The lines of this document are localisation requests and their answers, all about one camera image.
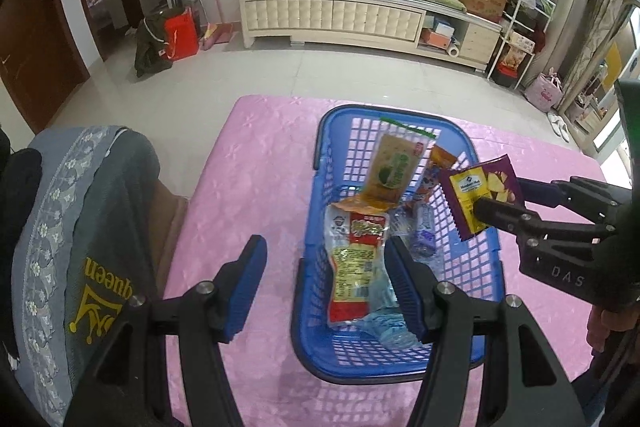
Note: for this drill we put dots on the orange cartoon snack packet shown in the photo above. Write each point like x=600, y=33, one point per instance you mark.
x=430, y=177

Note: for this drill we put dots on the red label snack packet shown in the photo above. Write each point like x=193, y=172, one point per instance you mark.
x=357, y=267

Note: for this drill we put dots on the clear purple print packet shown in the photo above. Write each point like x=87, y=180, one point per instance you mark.
x=424, y=232

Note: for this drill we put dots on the red yellow gift box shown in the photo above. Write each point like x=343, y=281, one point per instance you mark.
x=510, y=62

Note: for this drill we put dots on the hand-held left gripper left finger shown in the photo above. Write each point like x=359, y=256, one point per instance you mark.
x=245, y=287

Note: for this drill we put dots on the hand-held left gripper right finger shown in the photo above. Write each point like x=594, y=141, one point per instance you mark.
x=405, y=287

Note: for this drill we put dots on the teal white box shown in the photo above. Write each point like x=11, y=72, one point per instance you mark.
x=443, y=26

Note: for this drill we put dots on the blue plastic basket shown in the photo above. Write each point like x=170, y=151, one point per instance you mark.
x=305, y=317

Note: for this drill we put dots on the pink bag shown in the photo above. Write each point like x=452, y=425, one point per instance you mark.
x=544, y=92

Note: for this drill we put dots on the white printed box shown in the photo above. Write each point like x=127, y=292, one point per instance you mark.
x=522, y=41

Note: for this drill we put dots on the brown wooden door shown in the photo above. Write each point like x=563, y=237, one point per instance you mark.
x=35, y=37

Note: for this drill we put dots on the red bag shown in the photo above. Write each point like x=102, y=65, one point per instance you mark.
x=181, y=34

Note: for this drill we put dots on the person's right forearm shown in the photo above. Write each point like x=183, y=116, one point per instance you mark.
x=615, y=382

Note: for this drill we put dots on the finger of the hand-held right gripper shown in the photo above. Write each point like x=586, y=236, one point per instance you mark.
x=585, y=197
x=500, y=212

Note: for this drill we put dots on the black bag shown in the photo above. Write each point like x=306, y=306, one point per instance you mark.
x=152, y=47

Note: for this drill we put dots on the pink broom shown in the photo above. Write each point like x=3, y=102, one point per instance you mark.
x=216, y=34

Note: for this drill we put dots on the white paper roll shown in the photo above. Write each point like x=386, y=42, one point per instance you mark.
x=453, y=52

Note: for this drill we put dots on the orange yellow snack packet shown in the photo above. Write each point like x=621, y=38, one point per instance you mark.
x=360, y=206

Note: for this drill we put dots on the purple yellow snack packet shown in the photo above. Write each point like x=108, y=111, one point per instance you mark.
x=475, y=192

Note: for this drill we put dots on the green folded cloth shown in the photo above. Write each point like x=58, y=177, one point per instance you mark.
x=442, y=1

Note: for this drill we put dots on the pink satin tablecloth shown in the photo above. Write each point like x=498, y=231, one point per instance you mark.
x=260, y=167

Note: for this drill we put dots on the green-edged beige snack packet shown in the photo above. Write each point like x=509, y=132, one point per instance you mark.
x=395, y=162

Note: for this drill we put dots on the light blue cartoon bread packet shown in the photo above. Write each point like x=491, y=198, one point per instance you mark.
x=390, y=331
x=382, y=287

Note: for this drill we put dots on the white slipper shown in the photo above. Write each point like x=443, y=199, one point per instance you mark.
x=564, y=132
x=554, y=120

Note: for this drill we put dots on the person's right hand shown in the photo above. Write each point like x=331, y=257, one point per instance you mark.
x=605, y=329

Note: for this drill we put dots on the orange box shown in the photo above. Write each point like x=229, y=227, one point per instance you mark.
x=435, y=39

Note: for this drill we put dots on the cream cabinet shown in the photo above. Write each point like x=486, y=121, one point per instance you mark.
x=350, y=17

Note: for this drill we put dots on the beige patterned curtain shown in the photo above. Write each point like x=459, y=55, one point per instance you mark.
x=600, y=22

